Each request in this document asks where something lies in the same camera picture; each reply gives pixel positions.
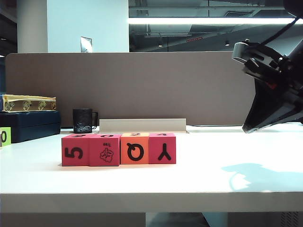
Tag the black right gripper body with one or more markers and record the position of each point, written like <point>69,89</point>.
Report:
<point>288,73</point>

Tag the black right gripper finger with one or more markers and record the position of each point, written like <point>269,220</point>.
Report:
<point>267,106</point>
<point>297,111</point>

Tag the pink block with Y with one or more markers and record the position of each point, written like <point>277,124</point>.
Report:
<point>163,151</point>

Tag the orange block with Q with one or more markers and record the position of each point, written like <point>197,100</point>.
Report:
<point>135,151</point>

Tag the pink block with tree picture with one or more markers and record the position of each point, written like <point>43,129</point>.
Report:
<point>105,151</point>

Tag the pink block with 5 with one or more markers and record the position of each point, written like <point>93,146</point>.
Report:
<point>75,151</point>

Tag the black ceiling spot lamp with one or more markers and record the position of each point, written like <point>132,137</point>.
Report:
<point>227,43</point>

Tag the long ceiling light strip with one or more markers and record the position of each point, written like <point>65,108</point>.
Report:
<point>213,20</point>

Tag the red ceiling sign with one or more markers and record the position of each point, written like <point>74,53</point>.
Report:
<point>195,39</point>

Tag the brown desk divider panel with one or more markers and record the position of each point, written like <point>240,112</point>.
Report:
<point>142,89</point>

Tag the black mug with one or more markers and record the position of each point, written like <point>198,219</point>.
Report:
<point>81,120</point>

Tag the dark blue case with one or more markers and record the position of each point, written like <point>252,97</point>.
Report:
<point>30,123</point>

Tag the yellow patterned box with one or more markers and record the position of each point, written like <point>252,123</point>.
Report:
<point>28,104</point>

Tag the green block with 0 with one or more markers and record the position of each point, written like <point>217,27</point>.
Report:
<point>6,137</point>

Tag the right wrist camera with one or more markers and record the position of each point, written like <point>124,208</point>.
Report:
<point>240,52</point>

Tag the white wall notice sign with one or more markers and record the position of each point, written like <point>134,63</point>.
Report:
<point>86,45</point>

